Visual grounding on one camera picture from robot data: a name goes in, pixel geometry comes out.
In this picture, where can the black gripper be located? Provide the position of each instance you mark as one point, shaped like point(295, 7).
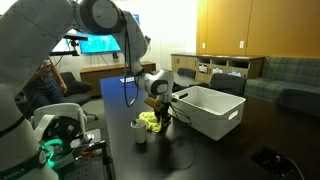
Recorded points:
point(164, 110)

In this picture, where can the yellow towel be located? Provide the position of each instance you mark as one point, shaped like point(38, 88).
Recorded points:
point(150, 120)

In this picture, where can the green Expo marker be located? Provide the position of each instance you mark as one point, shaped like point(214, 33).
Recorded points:
point(133, 122)

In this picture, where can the white plastic basket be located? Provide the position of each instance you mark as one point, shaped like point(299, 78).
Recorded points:
point(210, 110)

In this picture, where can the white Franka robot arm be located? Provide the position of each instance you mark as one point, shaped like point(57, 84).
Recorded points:
point(33, 40)

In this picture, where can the white ceramic mug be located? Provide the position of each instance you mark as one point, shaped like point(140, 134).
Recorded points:
point(139, 130)

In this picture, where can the black office chair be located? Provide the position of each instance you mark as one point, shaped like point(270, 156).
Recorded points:
point(186, 73)
point(75, 88)
point(228, 83)

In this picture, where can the wooden sideboard with shelves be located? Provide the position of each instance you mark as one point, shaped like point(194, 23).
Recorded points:
point(190, 61)

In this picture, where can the black mounting platform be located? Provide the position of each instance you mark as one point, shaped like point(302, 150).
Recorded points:
point(96, 156)

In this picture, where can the wooden low TV cabinet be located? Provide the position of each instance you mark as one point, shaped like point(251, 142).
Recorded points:
point(106, 71)

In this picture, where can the table power outlet box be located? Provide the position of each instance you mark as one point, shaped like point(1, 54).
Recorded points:
point(270, 161)

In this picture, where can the grey plaid sofa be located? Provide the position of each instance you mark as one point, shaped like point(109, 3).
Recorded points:
point(283, 80)

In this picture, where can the person in striped top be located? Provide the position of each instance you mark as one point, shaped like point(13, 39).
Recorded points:
point(43, 86)

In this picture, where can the wrist mounted camera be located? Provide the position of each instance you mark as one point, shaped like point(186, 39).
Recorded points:
point(154, 103)

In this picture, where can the white wall outlet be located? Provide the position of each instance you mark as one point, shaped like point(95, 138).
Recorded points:
point(203, 45)
point(241, 44)

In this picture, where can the blue wall display screen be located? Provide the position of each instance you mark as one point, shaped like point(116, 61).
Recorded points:
point(96, 43)

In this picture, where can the black camera on stand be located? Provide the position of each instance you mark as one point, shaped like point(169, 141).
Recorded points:
point(75, 37)

